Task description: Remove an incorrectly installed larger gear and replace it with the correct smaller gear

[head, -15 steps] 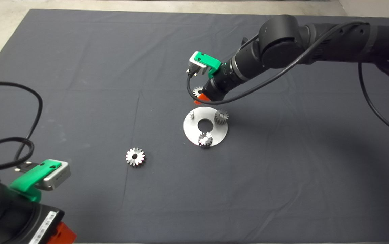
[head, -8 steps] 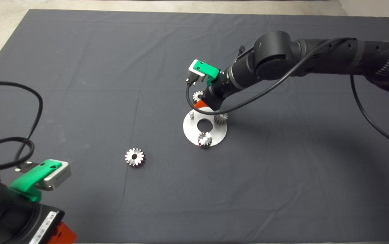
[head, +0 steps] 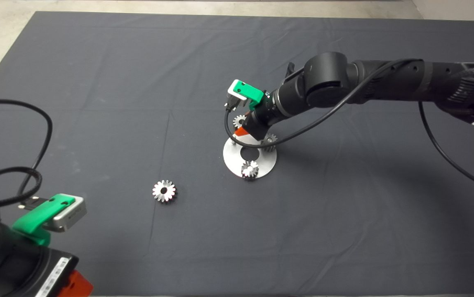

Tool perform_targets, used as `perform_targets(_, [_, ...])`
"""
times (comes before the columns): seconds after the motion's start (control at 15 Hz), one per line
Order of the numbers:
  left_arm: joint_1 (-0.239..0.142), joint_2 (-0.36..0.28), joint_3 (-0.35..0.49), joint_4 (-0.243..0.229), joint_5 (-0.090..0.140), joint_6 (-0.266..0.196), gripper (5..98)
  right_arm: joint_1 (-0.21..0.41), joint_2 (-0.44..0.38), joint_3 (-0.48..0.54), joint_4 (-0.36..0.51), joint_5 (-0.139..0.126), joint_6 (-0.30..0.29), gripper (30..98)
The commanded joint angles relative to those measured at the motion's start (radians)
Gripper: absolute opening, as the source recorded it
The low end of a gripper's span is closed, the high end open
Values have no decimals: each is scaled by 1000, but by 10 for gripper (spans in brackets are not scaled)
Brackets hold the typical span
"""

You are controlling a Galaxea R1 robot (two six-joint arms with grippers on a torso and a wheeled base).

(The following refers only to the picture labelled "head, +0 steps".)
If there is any large steel gear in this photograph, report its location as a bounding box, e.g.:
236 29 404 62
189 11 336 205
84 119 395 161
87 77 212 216
152 180 177 203

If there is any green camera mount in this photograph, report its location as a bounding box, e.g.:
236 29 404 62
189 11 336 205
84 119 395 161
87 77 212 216
237 81 264 111
12 194 75 247

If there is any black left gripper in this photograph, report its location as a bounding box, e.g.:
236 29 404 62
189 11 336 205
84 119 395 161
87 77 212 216
0 245 94 297

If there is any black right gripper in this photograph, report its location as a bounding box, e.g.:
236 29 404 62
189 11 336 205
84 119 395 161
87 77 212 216
236 101 281 141

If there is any dark grey table cloth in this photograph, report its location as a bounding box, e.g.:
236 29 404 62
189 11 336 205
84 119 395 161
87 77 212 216
0 12 474 297

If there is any silver camera box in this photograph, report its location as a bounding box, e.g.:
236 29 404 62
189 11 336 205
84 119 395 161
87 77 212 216
51 196 87 232
227 80 248 101

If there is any round metal plate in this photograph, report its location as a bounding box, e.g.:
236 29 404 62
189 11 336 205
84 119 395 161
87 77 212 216
223 136 278 179

